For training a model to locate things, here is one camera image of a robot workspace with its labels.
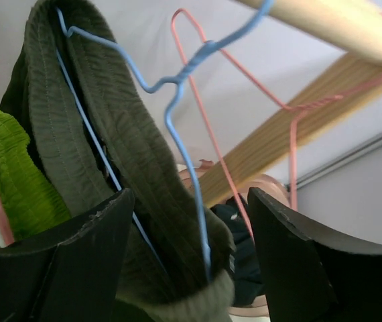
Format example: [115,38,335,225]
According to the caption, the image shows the lime green shorts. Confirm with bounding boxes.
[0,111,70,247]

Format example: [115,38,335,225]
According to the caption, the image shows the blue wire hanger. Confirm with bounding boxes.
[56,1,274,281]

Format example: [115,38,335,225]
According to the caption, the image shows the wooden clothes rack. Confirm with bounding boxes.
[197,0,382,207]

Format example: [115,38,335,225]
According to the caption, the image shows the olive green shorts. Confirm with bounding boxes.
[0,1,234,321]

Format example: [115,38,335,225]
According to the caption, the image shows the pink wire hanger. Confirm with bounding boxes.
[170,8,382,242]

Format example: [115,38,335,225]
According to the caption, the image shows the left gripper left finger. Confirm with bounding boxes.
[0,189,135,321]

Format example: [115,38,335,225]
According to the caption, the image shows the navy blue shorts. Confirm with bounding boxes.
[211,197,265,307]

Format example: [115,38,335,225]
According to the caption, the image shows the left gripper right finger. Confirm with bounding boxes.
[248,188,382,321]

